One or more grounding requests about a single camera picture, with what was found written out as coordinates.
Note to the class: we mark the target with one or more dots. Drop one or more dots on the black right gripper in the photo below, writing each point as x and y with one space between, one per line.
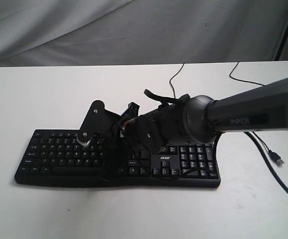
142 132

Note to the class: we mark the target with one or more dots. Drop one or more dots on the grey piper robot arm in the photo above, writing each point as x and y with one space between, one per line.
199 120

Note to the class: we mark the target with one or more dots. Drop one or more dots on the black acer keyboard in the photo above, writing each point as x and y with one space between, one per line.
54 158

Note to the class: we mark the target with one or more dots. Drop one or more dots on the grey backdrop cloth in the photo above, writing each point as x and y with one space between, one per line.
129 32

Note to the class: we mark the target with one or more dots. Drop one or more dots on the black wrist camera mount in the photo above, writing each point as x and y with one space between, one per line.
100 122

